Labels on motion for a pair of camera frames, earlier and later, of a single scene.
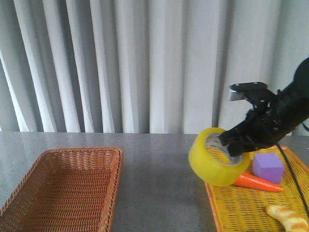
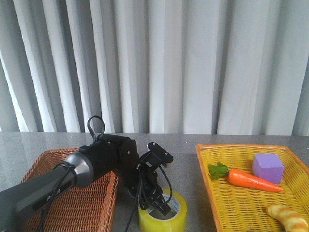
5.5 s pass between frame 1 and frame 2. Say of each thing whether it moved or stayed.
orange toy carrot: stayed
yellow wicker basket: stayed
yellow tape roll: moved
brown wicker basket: stayed
